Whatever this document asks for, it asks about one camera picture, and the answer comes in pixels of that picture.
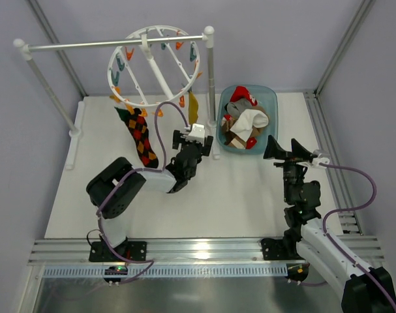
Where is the green orange sock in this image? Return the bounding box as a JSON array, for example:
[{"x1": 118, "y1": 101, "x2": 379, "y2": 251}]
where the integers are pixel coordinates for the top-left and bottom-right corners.
[{"x1": 109, "y1": 95, "x2": 135, "y2": 123}]

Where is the red patterned sock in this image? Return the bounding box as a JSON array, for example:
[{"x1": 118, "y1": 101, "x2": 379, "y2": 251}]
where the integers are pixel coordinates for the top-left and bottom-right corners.
[{"x1": 222, "y1": 114, "x2": 257, "y2": 149}]

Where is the tan sock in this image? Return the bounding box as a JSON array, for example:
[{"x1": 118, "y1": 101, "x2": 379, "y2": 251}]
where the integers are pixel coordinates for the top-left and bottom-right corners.
[{"x1": 251, "y1": 110, "x2": 270, "y2": 137}]

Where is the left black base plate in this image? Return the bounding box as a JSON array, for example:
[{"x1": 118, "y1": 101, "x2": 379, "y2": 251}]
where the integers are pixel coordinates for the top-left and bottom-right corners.
[{"x1": 89, "y1": 240, "x2": 147, "y2": 262}]

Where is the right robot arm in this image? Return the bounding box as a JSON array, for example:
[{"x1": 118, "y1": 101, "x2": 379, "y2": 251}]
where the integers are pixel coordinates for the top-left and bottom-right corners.
[{"x1": 260, "y1": 136, "x2": 396, "y2": 312}]

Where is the argyle black red sock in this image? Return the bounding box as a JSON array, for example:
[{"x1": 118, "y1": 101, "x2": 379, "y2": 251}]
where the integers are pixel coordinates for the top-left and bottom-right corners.
[{"x1": 125, "y1": 108, "x2": 159, "y2": 169}]

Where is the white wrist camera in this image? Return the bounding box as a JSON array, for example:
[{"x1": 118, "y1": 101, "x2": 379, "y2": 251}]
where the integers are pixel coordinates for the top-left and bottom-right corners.
[
  {"x1": 311, "y1": 149, "x2": 330, "y2": 169},
  {"x1": 183, "y1": 123, "x2": 206, "y2": 145}
]

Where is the red white sock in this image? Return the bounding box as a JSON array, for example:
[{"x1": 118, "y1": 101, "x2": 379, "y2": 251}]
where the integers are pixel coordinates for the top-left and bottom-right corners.
[{"x1": 230, "y1": 85, "x2": 258, "y2": 106}]

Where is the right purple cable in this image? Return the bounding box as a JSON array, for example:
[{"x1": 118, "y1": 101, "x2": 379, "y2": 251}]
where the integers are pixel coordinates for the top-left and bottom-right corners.
[{"x1": 287, "y1": 162, "x2": 396, "y2": 313}]

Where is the white clothes rack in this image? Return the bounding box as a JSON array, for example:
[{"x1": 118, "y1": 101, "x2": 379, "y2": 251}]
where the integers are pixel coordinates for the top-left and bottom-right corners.
[{"x1": 13, "y1": 25, "x2": 217, "y2": 170}]

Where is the white round clip hanger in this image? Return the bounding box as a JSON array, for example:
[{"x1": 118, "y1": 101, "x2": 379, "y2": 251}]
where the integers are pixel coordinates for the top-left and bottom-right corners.
[{"x1": 107, "y1": 25, "x2": 203, "y2": 108}]

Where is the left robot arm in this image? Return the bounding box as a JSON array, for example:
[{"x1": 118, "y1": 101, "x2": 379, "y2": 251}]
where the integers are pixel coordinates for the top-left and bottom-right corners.
[{"x1": 86, "y1": 124, "x2": 213, "y2": 248}]

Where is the slotted grey cable duct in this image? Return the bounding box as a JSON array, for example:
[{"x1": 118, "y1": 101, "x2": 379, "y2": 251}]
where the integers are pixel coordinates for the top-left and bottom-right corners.
[{"x1": 42, "y1": 263, "x2": 288, "y2": 278}]

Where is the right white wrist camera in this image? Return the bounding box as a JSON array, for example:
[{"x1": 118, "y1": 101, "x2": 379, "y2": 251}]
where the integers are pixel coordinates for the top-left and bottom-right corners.
[{"x1": 311, "y1": 149, "x2": 330, "y2": 169}]

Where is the grey striped sock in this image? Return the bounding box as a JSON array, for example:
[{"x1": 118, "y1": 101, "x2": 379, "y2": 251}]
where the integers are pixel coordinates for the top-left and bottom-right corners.
[{"x1": 224, "y1": 98, "x2": 252, "y2": 119}]

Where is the blue plastic basin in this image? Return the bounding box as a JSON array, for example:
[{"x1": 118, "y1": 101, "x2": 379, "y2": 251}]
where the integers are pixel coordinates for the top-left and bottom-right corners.
[{"x1": 217, "y1": 85, "x2": 278, "y2": 155}]

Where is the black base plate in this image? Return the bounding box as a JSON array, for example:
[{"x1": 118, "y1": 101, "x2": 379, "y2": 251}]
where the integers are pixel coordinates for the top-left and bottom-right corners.
[
  {"x1": 260, "y1": 238, "x2": 303, "y2": 261},
  {"x1": 89, "y1": 240, "x2": 147, "y2": 262}
]

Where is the brown striped sock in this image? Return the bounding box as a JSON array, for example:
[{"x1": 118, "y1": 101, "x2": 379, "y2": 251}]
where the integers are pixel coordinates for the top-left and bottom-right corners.
[{"x1": 221, "y1": 118, "x2": 247, "y2": 149}]

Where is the purple cable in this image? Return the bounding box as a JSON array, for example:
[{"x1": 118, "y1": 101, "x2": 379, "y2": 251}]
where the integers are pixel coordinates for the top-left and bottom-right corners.
[
  {"x1": 287, "y1": 162, "x2": 396, "y2": 313},
  {"x1": 96, "y1": 101, "x2": 189, "y2": 288}
]

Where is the aluminium mounting rail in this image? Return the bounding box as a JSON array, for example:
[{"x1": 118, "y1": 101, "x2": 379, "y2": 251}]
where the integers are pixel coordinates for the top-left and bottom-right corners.
[{"x1": 28, "y1": 235, "x2": 384, "y2": 265}]

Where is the mustard yellow sock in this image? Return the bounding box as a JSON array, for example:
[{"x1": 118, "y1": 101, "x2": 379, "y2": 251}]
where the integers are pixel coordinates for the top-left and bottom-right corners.
[{"x1": 188, "y1": 91, "x2": 199, "y2": 125}]

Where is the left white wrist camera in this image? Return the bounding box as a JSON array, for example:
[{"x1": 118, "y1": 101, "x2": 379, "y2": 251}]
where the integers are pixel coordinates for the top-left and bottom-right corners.
[{"x1": 183, "y1": 123, "x2": 206, "y2": 145}]

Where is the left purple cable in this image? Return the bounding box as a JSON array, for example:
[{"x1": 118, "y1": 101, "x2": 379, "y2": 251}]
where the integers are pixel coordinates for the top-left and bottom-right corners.
[{"x1": 96, "y1": 101, "x2": 189, "y2": 288}]

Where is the green clothes peg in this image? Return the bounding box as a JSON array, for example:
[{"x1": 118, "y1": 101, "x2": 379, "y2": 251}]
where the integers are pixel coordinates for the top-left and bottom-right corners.
[{"x1": 110, "y1": 69, "x2": 120, "y2": 87}]

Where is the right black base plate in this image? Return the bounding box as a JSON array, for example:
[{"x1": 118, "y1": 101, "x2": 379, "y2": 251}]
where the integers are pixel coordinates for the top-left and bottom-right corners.
[{"x1": 260, "y1": 238, "x2": 303, "y2": 261}]

